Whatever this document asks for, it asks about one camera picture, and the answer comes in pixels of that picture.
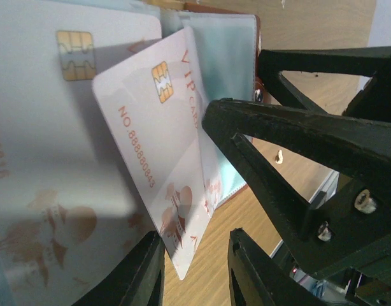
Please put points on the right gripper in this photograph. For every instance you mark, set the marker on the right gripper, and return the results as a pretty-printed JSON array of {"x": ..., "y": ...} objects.
[{"x": 353, "y": 228}]

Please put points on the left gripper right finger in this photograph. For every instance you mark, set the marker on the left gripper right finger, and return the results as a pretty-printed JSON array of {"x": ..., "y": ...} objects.
[{"x": 255, "y": 279}]

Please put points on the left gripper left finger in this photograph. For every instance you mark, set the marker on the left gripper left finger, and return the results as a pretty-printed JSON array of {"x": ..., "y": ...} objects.
[{"x": 137, "y": 280}]

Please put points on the white credit card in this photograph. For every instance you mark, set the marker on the white credit card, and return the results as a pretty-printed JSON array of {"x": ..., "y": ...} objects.
[
  {"x": 69, "y": 211},
  {"x": 151, "y": 103}
]

